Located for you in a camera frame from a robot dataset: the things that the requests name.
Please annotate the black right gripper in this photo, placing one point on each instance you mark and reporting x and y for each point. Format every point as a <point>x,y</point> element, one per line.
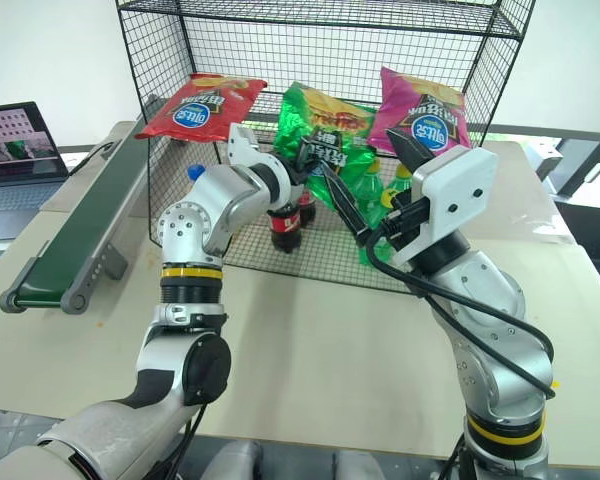
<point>401,236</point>

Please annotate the grey laptop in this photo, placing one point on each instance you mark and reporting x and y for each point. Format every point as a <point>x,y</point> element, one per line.
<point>17,150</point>

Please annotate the green chip bag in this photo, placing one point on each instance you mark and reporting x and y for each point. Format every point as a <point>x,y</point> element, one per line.
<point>325,115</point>

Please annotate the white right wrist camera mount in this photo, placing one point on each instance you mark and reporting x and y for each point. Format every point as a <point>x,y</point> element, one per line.
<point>460,187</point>

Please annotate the black desk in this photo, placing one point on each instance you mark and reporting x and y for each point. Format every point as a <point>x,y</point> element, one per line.
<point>587,200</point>

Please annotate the bottle with blue cap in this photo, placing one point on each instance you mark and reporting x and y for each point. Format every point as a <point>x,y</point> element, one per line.
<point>196,172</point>

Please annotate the grey rounded shape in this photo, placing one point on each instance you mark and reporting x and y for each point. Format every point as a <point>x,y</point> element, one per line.
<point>237,462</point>
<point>357,466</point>

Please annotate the red chip bag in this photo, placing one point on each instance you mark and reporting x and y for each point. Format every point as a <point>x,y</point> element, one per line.
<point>200,112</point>

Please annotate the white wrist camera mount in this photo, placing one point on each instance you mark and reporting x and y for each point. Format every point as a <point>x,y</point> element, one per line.
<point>460,187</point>
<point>242,145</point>

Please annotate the cola bottle with red label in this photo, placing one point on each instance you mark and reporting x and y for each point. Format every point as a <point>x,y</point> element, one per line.
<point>308,207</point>
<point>284,227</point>

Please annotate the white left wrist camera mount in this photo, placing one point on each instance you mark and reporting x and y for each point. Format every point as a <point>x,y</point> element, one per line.
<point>242,145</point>

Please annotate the green conveyor belt grey frame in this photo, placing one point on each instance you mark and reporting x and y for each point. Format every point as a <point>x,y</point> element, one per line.
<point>85,220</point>

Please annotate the green soda bottle yellow cap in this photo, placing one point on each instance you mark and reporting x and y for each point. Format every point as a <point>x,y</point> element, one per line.
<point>399,185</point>
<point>371,192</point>

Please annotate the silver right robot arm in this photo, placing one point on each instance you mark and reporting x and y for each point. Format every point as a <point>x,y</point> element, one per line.
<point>500,350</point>

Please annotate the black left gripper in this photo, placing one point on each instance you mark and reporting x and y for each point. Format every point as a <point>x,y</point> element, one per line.
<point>296,173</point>

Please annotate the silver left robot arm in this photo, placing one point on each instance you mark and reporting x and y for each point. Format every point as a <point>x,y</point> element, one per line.
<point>190,230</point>

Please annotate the magenta chip bag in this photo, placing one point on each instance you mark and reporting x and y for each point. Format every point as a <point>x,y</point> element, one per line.
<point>420,107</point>

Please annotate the grey box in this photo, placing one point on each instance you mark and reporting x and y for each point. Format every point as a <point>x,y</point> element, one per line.
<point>549,161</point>

